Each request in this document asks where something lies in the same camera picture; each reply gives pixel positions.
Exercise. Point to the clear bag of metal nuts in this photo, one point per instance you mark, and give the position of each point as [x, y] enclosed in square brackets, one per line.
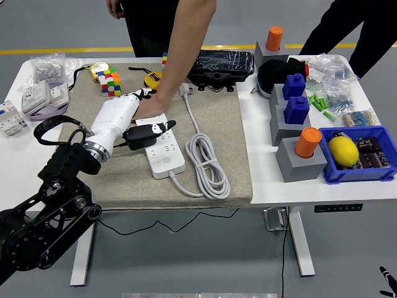
[46, 71]

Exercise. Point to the yellow round tape measure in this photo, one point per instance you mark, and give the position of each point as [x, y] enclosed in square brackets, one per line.
[98, 68]

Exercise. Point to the blue plastic bin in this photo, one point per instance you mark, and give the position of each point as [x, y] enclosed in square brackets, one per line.
[356, 175]

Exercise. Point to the white wall socket panel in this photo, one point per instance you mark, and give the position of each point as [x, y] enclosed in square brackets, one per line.
[35, 96]

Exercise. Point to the silver metal bracket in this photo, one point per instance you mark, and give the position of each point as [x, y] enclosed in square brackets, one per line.
[274, 218]

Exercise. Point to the colourful puzzle cube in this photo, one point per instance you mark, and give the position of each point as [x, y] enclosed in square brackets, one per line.
[164, 59]
[110, 83]

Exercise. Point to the clear bag of blue resistors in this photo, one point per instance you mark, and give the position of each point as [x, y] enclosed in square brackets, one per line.
[339, 101]
[338, 73]

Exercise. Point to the person's right hand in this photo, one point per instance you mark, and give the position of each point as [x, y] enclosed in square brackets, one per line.
[115, 7]

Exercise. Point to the white circuit breaker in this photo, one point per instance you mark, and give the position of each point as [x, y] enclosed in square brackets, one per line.
[12, 122]

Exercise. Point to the person's left hand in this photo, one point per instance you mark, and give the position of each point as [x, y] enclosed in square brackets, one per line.
[153, 107]

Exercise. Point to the white wall switch panel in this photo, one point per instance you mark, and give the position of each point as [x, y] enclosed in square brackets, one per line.
[59, 93]

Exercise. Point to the small metal clip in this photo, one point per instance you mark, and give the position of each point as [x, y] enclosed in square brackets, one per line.
[255, 90]

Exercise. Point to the grey-brown mat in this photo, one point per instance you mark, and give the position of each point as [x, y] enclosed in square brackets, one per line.
[217, 124]

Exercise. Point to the person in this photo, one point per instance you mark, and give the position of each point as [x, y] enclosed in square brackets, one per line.
[372, 31]
[149, 28]

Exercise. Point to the grey block with square hole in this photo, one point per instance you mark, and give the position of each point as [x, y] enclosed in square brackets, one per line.
[279, 130]
[275, 96]

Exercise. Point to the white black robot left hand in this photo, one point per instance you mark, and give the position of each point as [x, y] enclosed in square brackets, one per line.
[114, 118]

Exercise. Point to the blue square peg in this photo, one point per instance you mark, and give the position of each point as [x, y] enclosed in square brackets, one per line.
[293, 87]
[296, 111]

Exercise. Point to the black plug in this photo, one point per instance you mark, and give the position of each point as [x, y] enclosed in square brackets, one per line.
[139, 142]

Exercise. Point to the white table leg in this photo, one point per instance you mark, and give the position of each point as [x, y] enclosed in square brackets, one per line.
[303, 248]
[82, 254]

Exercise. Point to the yellow square tape measure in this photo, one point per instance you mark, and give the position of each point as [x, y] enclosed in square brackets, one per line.
[153, 79]

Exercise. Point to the clear plastic bag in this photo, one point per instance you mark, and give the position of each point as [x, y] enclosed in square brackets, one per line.
[73, 66]

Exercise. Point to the black table control panel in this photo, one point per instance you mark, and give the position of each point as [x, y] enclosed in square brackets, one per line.
[338, 208]

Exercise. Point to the black plastic-wrapped case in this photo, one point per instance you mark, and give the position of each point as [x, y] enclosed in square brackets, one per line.
[226, 62]

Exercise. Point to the dark brown capacitor heap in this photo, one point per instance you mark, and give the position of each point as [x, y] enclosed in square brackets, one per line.
[372, 155]

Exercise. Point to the grey block with round hole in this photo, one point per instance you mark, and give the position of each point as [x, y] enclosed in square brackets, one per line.
[291, 167]
[263, 54]

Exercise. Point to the green wall anchors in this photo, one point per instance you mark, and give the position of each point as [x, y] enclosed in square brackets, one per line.
[318, 102]
[329, 115]

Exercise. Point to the taped resistor strip bundle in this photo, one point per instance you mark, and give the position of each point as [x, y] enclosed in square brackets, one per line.
[358, 118]

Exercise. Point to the orange cylinder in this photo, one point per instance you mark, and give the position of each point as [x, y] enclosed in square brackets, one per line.
[307, 142]
[274, 38]

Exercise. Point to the person's left forearm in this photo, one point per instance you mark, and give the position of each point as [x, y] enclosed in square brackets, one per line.
[184, 46]

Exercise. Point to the small orange red object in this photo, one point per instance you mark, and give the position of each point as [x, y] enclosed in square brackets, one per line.
[307, 69]

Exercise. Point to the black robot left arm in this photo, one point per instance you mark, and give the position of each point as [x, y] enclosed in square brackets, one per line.
[46, 223]

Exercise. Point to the small black white figure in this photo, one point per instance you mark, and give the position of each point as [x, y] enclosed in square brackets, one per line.
[338, 134]

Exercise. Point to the yellow lemon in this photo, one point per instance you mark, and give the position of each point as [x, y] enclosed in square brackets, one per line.
[342, 152]

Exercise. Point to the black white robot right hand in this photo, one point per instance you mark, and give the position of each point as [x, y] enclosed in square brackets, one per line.
[386, 273]

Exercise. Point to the white power strip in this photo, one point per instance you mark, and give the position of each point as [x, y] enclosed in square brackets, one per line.
[172, 149]

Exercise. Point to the black cloth cap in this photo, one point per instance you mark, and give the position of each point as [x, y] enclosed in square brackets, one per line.
[276, 73]

